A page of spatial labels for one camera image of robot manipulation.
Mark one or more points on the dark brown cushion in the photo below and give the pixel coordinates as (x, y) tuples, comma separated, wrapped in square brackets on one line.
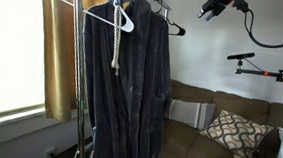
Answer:
[(268, 148)]

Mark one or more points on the black bar camera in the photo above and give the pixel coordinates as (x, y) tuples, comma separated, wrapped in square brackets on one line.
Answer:
[(240, 56)]

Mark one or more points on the chrome clothes rack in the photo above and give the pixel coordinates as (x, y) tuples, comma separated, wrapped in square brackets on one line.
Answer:
[(79, 68)]

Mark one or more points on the silver metal tongs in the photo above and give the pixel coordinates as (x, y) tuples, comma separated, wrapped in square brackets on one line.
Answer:
[(178, 32)]

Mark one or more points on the wave patterned cream pillow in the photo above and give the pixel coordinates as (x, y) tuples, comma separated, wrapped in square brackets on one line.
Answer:
[(236, 132)]

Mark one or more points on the white window sill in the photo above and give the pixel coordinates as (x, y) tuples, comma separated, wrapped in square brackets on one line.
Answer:
[(18, 116)]

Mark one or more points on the white plastic hanger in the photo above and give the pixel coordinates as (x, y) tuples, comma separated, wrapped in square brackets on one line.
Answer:
[(126, 24)]

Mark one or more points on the white window blind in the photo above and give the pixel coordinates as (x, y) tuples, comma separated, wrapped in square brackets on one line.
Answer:
[(13, 46)]

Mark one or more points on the dark navy plush robe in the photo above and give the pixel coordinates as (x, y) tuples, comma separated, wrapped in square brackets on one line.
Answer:
[(127, 94)]

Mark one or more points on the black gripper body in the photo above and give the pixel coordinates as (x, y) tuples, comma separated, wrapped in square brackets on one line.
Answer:
[(218, 2)]

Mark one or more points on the white wall outlet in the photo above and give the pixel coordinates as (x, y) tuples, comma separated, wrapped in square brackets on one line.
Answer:
[(50, 151)]

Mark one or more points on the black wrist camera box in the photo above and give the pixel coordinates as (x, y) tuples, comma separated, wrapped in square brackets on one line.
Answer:
[(241, 3)]

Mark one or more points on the grey striped pillow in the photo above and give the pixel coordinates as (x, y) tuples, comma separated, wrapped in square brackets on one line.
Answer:
[(189, 113)]

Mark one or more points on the tan wooden tray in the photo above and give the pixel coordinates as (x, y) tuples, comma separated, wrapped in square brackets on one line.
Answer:
[(57, 66)]

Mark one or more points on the brown fabric sofa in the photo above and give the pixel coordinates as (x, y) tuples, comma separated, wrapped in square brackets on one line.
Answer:
[(190, 142)]

